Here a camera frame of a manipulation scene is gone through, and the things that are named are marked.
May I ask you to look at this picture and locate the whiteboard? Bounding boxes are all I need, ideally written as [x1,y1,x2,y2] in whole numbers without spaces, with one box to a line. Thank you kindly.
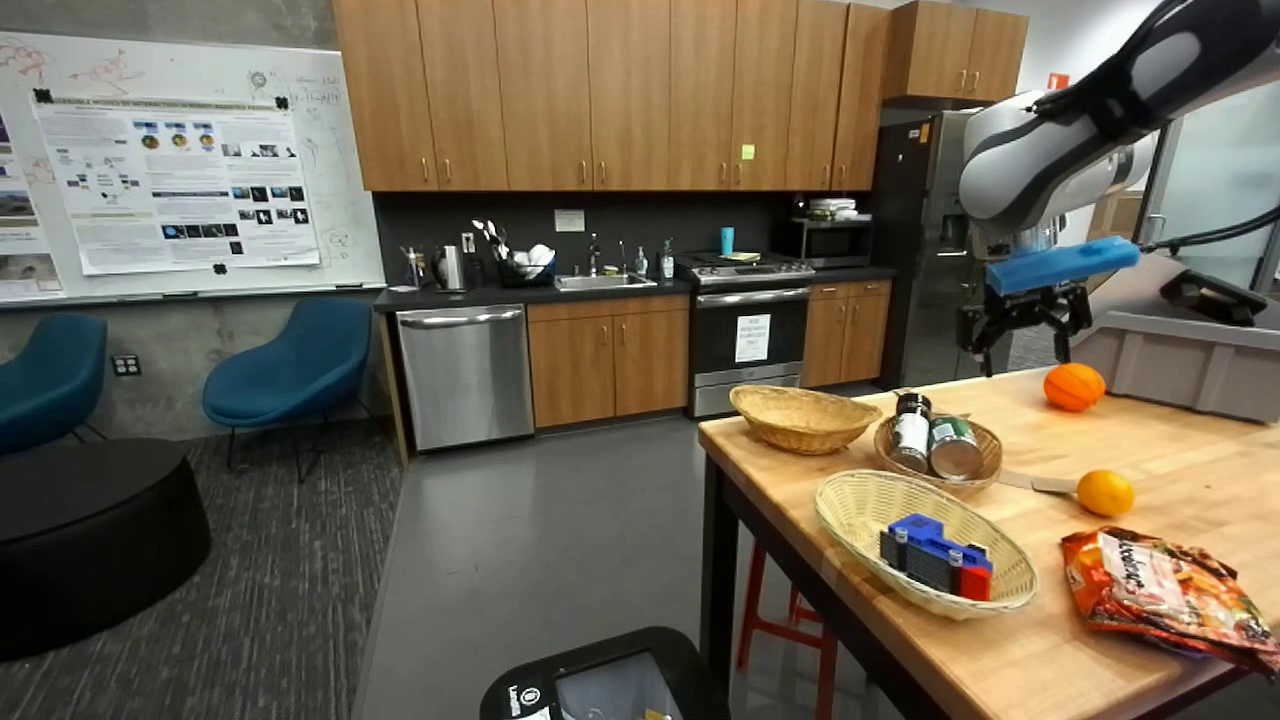
[0,30,387,308]

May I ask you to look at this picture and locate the partial poster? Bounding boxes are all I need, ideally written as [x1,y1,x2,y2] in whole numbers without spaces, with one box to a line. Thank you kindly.
[0,108,65,303]

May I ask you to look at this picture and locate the small brown wicker basket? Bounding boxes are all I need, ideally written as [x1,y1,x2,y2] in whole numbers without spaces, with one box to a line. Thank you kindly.
[874,412,1004,499]

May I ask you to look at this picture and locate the blue lounge chair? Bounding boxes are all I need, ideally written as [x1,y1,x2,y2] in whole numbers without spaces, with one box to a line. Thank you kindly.
[201,297,375,483]
[0,313,109,457]

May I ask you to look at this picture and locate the wooden base cabinet under sink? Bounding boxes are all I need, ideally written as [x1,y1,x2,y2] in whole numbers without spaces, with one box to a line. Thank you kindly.
[526,294,692,431]

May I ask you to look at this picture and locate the pale oval wicker basket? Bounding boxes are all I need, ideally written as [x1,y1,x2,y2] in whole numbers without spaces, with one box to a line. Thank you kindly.
[814,469,1040,622]

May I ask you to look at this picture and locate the sink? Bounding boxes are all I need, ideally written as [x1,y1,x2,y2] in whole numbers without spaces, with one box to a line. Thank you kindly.
[554,272,659,294]

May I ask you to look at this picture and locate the black dish rack with dishes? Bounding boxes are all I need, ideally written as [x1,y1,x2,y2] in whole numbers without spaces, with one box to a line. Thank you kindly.
[472,219,558,290]

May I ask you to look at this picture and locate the large research poster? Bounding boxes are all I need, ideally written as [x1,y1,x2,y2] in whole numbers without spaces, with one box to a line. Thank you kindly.
[33,93,322,277]

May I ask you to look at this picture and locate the white paper notice on oven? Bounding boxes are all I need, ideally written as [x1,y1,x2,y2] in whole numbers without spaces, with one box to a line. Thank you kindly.
[734,313,772,364]

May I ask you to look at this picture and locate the microwave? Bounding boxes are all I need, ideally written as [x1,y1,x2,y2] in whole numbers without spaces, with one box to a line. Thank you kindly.
[783,217,874,270]

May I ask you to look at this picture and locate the green labelled tin can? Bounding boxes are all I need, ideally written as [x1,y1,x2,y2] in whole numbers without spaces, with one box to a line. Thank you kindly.
[929,415,984,481]

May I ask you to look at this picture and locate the stainless steel dishwasher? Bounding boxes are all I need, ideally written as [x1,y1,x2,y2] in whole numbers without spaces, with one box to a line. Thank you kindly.
[394,304,537,453]

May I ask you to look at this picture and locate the blue and red toy block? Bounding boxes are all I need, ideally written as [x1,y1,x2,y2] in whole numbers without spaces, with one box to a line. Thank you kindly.
[879,513,995,603]

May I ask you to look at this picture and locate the stainless steel refrigerator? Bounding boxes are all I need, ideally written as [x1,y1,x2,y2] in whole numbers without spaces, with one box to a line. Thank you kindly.
[871,107,991,390]

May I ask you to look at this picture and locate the wooden cabinet above refrigerator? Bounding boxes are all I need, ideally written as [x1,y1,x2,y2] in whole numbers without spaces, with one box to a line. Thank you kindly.
[884,0,1030,107]

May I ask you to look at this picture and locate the narrow wooden base cabinet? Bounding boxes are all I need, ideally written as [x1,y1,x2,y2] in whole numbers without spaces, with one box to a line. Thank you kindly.
[801,279,894,390]

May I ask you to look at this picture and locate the black trash bin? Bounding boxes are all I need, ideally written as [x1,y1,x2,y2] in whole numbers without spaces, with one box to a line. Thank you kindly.
[479,626,732,720]

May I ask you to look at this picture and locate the can with black lid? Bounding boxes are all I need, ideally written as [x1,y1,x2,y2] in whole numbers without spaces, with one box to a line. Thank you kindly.
[889,392,933,474]

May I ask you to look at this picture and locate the row of wooden wall cabinets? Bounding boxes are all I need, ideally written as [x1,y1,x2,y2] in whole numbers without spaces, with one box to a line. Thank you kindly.
[332,0,893,194]

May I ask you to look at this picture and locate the black round ottoman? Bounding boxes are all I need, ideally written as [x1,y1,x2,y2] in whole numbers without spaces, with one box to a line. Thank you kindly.
[0,437,213,663]

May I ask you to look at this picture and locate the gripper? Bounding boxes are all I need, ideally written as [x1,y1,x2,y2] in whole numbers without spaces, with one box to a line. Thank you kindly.
[957,284,1094,380]

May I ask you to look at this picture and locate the grey plastic bin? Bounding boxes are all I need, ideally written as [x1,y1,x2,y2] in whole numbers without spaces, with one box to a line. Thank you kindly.
[1069,252,1280,425]

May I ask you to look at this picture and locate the empty brown wicker basket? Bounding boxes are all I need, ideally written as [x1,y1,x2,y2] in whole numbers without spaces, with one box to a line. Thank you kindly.
[729,384,884,457]

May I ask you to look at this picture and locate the black device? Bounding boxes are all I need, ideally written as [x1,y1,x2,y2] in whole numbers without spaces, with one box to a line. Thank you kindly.
[1159,269,1270,329]

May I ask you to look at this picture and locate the red stool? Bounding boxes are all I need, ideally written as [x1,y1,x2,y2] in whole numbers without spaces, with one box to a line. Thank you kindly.
[736,540,840,720]

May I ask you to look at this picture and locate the orange snack bag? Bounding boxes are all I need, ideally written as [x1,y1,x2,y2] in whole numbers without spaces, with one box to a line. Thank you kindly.
[1061,526,1280,682]

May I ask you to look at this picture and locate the stainless steel stove range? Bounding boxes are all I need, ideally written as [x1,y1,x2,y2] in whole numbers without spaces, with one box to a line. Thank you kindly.
[678,250,817,420]

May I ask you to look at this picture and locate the smooth orange fruit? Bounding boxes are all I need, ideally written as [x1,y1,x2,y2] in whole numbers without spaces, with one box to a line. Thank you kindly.
[1076,469,1136,519]

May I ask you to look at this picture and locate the ribbed orange ball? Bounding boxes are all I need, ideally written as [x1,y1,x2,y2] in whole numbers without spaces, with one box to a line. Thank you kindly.
[1043,362,1107,413]

